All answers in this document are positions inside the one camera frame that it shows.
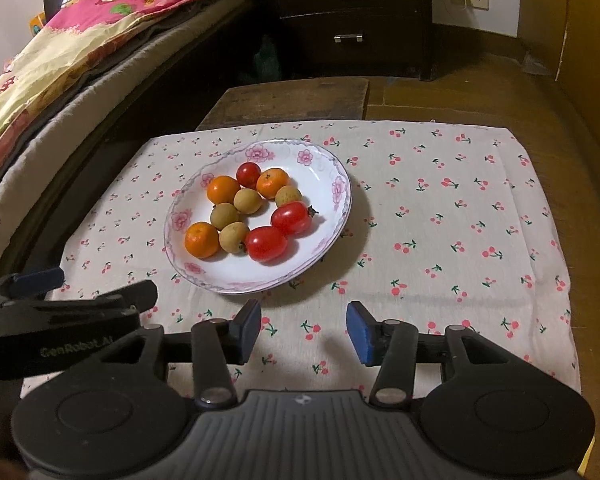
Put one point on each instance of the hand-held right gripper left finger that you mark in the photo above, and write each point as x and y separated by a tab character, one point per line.
251	327

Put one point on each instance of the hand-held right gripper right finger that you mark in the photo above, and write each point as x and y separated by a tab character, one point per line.
360	334

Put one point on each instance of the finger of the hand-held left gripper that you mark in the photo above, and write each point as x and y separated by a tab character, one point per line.
130	296
37	282

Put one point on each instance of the orange mandarin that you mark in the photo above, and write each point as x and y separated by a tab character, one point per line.
223	190
272	183
201	240

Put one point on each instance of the tan longan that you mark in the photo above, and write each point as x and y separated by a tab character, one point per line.
247	201
233	237
287	194
223	216

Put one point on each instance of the white floral rim plate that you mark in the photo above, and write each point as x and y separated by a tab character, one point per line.
307	252

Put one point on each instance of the oblong red tomato with stem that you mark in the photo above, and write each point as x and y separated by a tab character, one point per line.
292	218

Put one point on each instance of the small round red tomato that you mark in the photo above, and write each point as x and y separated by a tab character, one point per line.
248	175

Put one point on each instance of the cherry print tablecloth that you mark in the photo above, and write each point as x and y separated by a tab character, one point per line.
455	235

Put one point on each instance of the beige mattress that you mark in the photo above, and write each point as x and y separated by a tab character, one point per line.
55	125

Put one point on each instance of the bed with colourful quilt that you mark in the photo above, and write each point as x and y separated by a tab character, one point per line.
130	125

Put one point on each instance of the dark wooden stool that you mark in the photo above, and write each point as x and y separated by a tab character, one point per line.
290	100

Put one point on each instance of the colourful floral quilt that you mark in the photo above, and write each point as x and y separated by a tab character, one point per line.
80	45

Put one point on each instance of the yellow toy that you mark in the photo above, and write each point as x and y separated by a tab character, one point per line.
36	24

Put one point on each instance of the dark green cloth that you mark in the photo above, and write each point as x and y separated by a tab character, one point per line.
266	56

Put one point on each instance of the dark wooden nightstand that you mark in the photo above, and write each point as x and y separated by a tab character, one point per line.
427	35

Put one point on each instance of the light wooden cabinet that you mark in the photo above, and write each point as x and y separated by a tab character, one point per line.
595	35

